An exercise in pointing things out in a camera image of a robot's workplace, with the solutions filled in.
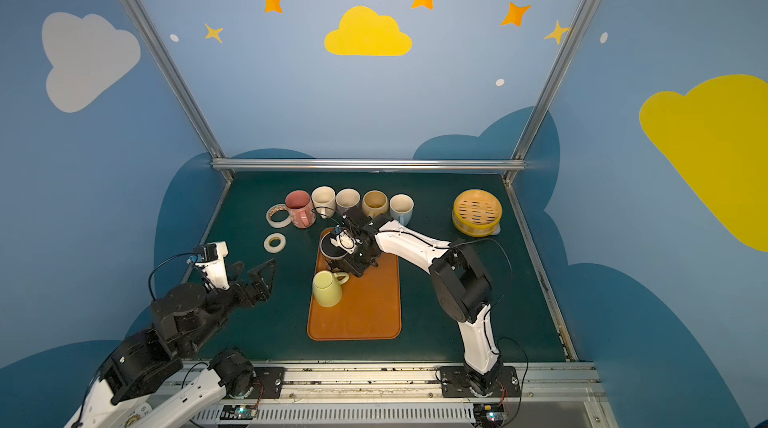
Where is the black patterned mug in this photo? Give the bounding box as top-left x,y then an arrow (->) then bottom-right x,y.
320,232 -> 354,260

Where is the beige ceramic teapot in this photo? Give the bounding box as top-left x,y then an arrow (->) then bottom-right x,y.
362,190 -> 389,219

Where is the yellow-green ceramic mug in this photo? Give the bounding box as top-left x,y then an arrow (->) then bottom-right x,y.
312,270 -> 350,308

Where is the purple ceramic mug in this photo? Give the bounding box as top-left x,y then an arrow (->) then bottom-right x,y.
335,188 -> 361,215

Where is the light blue ceramic mug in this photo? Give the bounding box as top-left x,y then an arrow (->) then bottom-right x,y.
389,193 -> 415,226

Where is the white ceramic mug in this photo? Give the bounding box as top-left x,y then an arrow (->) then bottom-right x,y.
311,186 -> 336,219

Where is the pink ghost pattern mug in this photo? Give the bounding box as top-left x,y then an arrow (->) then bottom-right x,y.
284,190 -> 316,229

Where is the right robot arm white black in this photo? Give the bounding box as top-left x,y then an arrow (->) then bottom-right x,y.
319,207 -> 503,396

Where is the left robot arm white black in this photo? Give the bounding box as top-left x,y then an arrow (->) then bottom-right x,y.
67,259 -> 280,427

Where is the small white tape roll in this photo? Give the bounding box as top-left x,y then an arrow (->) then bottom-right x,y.
263,232 -> 287,254

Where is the orange rectangular tray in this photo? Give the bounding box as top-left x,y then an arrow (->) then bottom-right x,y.
307,254 -> 402,341

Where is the large patterned tape roll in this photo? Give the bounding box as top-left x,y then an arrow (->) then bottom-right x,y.
265,203 -> 292,229

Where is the yellow bamboo steamer basket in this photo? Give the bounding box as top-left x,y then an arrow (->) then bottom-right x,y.
451,189 -> 503,238

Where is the left controller circuit board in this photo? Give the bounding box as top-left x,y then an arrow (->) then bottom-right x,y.
219,405 -> 258,422

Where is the controller circuit board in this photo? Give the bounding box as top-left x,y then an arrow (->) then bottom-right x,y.
219,405 -> 258,422
472,404 -> 507,428

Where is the right controller circuit board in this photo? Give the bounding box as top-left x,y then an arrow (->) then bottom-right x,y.
472,404 -> 507,428

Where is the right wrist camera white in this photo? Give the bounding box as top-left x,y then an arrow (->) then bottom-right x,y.
332,229 -> 357,253

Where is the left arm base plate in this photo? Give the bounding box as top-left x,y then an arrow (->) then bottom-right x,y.
231,366 -> 286,403

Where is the left camera black cable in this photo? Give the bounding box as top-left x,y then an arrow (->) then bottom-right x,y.
147,250 -> 199,303

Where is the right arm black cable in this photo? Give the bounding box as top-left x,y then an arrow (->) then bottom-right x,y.
449,237 -> 514,294

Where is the aluminium front rail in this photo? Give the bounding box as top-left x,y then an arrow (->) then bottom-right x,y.
184,361 -> 618,427

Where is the aluminium frame back bar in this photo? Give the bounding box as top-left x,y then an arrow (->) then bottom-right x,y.
211,158 -> 526,172

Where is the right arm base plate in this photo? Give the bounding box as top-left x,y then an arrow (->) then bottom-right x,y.
436,365 -> 522,399

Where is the aluminium frame right post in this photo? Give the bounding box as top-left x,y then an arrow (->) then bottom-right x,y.
503,0 -> 602,188

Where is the aluminium frame post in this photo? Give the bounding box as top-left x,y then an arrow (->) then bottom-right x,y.
503,0 -> 602,188
119,0 -> 226,161

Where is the aluminium frame left post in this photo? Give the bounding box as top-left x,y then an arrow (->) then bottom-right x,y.
119,0 -> 226,161

